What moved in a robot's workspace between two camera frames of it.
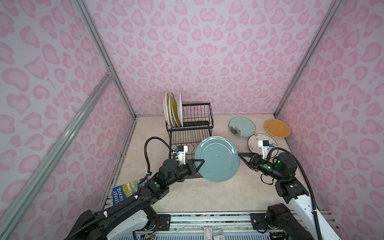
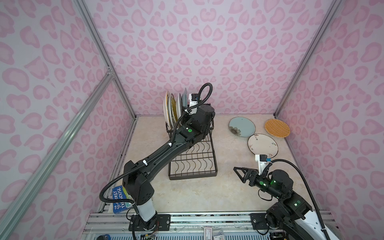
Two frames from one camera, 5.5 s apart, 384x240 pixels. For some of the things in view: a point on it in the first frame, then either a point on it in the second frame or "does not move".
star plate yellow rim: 166,111 does not move
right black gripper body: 261,165 to 257,180
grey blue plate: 221,157 to 184,100
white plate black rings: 180,110 does not move
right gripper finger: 242,155 to 243,179
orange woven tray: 277,128 does not move
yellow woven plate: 174,111 does not move
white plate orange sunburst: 169,109 does not move
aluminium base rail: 238,221 does not move
